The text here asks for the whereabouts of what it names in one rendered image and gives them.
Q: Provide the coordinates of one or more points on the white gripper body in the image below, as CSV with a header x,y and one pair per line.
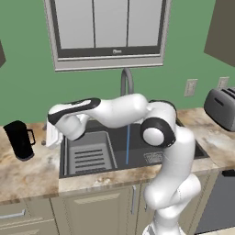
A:
x,y
55,136

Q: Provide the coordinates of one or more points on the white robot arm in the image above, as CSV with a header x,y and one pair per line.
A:
x,y
171,153

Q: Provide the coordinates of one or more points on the grey ribbed sink tray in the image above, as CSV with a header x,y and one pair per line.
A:
x,y
88,156

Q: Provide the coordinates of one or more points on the blue water stream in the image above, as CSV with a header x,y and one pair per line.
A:
x,y
128,147

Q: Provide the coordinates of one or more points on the dark grey sink basin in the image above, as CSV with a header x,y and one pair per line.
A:
x,y
134,143

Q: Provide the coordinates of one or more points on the grey curved sink faucet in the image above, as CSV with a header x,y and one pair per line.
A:
x,y
123,82

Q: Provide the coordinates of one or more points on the beige drawer front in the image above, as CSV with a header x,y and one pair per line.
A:
x,y
18,214
27,230

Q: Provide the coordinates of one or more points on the beige cupboard door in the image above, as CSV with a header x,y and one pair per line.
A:
x,y
141,220
98,211

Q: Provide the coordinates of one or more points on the grey framed window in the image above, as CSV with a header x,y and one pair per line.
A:
x,y
107,30

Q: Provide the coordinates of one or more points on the grey toaster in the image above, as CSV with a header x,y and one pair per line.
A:
x,y
221,107

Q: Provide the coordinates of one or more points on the grey dishwasher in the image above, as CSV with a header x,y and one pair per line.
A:
x,y
218,202

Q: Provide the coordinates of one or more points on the dark brown wall cupboard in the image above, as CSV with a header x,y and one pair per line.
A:
x,y
221,30
2,55

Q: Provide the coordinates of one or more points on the beige wall outlet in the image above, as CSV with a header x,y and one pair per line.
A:
x,y
223,82
191,87

